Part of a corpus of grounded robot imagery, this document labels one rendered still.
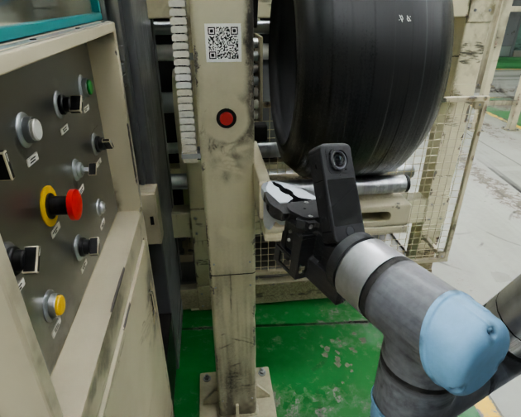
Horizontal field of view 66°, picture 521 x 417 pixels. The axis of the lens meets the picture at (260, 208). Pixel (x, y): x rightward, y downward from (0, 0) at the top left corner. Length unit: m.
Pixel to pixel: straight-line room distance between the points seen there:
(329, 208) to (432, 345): 0.17
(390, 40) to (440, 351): 0.57
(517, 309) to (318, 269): 0.20
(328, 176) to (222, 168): 0.56
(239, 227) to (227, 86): 0.36
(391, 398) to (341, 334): 1.44
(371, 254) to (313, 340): 1.43
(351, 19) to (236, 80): 0.29
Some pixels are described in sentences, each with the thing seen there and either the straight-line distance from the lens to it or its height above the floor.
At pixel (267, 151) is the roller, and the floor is 0.90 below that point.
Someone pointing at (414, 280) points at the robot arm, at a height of 1.08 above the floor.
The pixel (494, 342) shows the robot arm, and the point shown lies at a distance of 0.38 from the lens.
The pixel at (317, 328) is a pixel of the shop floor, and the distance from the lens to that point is 1.89.
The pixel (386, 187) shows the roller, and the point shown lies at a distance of 1.01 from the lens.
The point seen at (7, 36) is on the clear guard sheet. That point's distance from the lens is 0.46.
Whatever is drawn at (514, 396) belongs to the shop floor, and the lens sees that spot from 1.89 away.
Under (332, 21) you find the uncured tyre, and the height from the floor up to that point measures 1.27.
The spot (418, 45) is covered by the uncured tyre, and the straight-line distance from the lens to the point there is 0.82.
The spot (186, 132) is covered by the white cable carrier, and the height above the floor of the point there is 1.03.
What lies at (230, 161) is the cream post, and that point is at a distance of 0.98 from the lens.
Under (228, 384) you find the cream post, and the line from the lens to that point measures 1.45.
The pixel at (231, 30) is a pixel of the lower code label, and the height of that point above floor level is 1.24.
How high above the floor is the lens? 1.31
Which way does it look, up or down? 28 degrees down
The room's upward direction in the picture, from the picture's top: straight up
